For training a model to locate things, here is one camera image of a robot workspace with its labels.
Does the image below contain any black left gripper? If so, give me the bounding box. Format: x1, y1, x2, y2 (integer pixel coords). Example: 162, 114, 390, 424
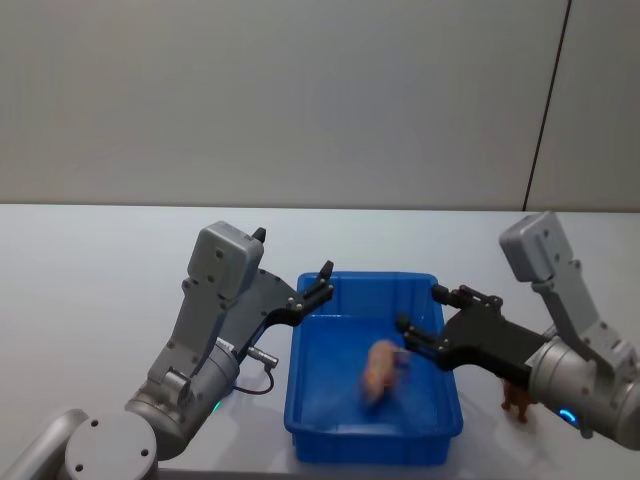
217, 227, 336, 359

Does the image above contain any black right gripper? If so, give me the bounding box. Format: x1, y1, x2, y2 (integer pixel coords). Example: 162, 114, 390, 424
394, 283, 547, 388

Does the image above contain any pink toy pig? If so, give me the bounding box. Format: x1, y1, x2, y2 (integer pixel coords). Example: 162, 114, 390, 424
358, 338, 413, 407

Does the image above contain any brown toy animal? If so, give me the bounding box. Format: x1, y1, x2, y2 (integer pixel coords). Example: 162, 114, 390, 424
501, 378, 532, 423

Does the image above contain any blue plastic bin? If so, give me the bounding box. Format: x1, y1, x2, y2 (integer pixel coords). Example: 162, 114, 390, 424
283, 271, 464, 464

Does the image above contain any thin dark gripper cable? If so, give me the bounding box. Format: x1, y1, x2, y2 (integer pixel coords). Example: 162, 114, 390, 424
230, 347, 279, 397

